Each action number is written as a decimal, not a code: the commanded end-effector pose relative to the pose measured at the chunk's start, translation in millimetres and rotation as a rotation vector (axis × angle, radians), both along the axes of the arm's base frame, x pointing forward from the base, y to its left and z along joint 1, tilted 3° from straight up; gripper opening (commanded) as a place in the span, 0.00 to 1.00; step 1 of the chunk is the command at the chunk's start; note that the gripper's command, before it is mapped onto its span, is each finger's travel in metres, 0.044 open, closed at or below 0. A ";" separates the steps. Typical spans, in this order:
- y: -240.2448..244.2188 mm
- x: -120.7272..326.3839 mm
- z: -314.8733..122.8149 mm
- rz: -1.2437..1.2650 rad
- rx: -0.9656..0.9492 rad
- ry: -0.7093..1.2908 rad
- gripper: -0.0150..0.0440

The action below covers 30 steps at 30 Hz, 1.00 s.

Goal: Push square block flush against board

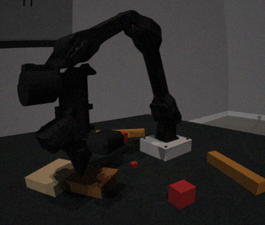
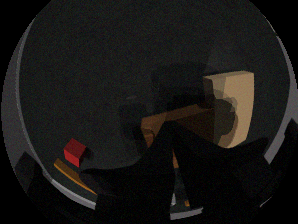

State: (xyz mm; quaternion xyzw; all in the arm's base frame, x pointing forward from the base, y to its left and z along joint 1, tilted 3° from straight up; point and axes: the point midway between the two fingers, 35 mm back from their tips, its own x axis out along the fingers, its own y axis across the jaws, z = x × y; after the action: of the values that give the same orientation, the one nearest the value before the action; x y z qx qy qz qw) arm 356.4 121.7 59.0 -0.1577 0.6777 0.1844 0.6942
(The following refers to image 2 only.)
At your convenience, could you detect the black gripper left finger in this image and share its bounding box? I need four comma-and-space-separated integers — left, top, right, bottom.
78, 120, 176, 214

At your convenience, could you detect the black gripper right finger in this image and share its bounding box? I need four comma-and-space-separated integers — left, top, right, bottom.
169, 120, 269, 209

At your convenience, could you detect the red cube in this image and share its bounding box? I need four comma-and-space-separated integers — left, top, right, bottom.
64, 137, 86, 168

